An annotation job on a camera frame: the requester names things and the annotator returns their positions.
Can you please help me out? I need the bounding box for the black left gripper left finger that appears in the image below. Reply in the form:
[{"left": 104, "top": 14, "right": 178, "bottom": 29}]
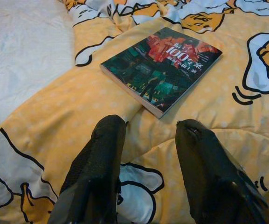
[{"left": 48, "top": 114, "right": 127, "bottom": 224}]

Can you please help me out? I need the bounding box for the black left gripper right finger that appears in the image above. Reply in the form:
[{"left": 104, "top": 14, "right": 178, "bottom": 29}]
[{"left": 175, "top": 119, "right": 269, "bottom": 224}]

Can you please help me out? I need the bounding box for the dark paperback book red print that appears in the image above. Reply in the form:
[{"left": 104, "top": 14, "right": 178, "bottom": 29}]
[{"left": 99, "top": 27, "right": 223, "bottom": 119}]

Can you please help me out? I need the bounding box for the yellow cartoon print duvet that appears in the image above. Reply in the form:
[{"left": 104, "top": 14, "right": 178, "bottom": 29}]
[{"left": 0, "top": 0, "right": 269, "bottom": 224}]

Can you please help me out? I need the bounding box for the white quilted mattress cover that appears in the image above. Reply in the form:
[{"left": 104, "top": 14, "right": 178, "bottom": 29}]
[{"left": 0, "top": 0, "right": 79, "bottom": 145}]

